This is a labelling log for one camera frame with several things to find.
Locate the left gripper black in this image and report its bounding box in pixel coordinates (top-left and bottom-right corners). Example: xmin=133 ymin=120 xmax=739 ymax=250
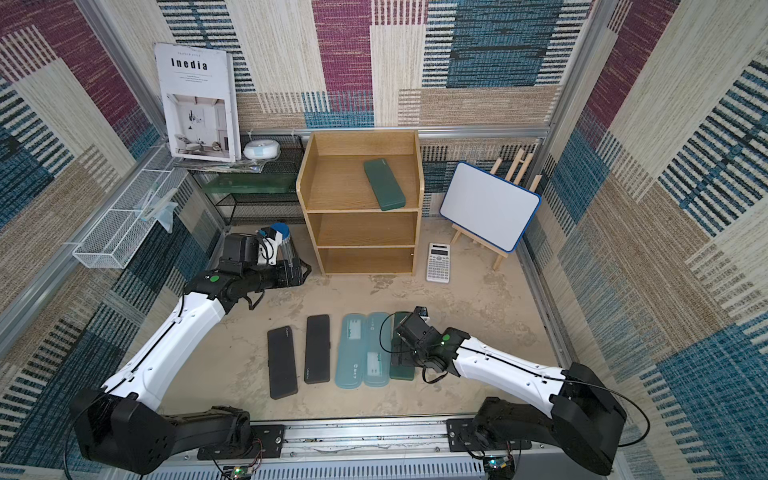
xmin=242 ymin=256 xmax=311 ymax=293

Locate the dark green pencil case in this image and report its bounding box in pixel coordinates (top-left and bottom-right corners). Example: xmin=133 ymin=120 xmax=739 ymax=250
xmin=388 ymin=332 xmax=415 ymax=381
xmin=363 ymin=158 xmax=406 ymax=211

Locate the light blue pencil case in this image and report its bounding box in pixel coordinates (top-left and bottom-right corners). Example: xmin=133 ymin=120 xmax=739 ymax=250
xmin=335 ymin=313 xmax=367 ymax=389
xmin=363 ymin=312 xmax=392 ymax=388

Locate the black pencil case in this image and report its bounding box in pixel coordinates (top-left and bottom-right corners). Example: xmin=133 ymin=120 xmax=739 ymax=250
xmin=304 ymin=314 xmax=331 ymax=384
xmin=267 ymin=326 xmax=298 ymax=400

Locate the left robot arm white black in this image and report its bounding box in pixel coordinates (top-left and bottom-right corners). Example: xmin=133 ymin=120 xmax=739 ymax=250
xmin=70 ymin=223 xmax=311 ymax=475

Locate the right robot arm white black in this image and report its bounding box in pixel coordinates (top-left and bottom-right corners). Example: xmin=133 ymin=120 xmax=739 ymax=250
xmin=393 ymin=312 xmax=627 ymax=475

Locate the wooden three-tier shelf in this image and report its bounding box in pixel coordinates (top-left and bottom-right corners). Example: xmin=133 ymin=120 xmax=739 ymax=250
xmin=296 ymin=129 xmax=425 ymax=276

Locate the blue-lid metal canister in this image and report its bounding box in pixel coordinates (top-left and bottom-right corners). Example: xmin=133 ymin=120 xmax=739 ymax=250
xmin=269 ymin=223 xmax=297 ymax=265

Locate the green tray on rack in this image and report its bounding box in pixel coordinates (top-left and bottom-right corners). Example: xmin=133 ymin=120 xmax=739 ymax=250
xmin=202 ymin=173 xmax=296 ymax=194

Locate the white calculator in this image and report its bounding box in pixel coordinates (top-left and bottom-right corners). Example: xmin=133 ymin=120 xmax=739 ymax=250
xmin=426 ymin=243 xmax=451 ymax=284

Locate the white round device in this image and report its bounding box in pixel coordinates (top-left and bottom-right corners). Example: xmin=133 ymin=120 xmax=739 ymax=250
xmin=243 ymin=139 xmax=281 ymax=161

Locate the wooden easel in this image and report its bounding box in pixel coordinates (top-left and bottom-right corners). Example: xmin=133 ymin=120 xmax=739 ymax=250
xmin=451 ymin=149 xmax=541 ymax=270

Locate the blue-framed whiteboard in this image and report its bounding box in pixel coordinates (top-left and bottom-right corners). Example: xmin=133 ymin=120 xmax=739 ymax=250
xmin=439 ymin=162 xmax=541 ymax=253

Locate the Inedia magazine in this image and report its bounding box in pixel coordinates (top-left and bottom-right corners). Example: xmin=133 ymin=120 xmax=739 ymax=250
xmin=154 ymin=43 xmax=242 ymax=163

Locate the black wire rack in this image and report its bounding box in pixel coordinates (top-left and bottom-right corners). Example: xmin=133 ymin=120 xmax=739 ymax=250
xmin=190 ymin=135 xmax=307 ymax=226

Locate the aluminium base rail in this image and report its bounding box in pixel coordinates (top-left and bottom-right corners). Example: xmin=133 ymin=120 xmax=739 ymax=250
xmin=149 ymin=415 xmax=594 ymax=479

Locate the white wire basket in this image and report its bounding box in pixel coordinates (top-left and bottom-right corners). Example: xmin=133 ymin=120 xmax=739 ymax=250
xmin=73 ymin=169 xmax=187 ymax=269

